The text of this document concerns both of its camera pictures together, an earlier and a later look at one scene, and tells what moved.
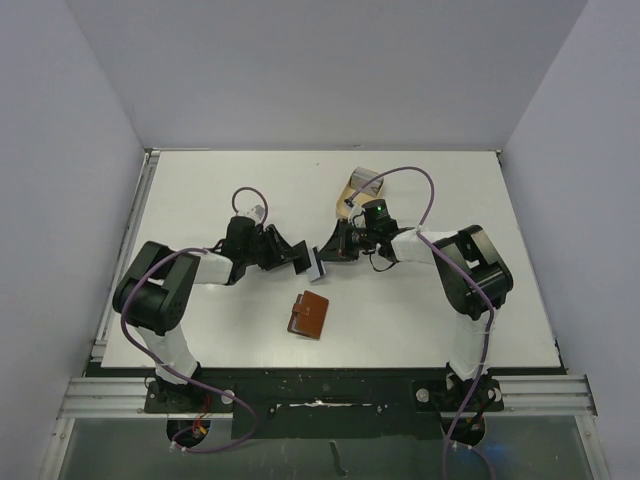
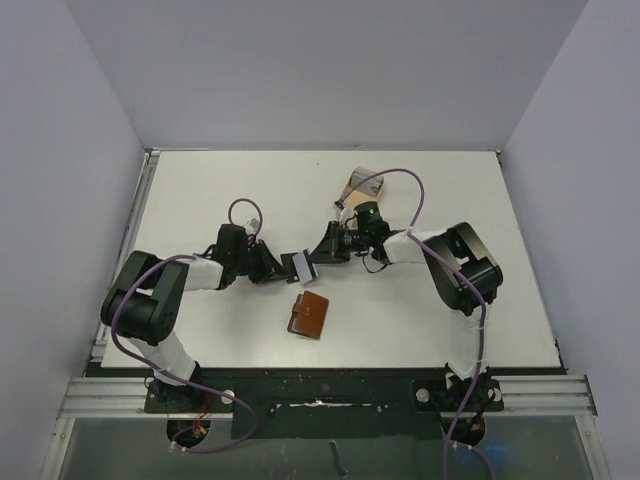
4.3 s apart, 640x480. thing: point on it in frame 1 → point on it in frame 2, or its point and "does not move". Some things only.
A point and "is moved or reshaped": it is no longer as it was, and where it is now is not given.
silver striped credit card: (317, 268) is moved or reshaped
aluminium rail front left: (106, 398) does not move
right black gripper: (347, 242) does not move
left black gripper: (276, 247) → (269, 269)
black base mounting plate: (327, 403) does not move
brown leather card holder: (308, 314) does not move
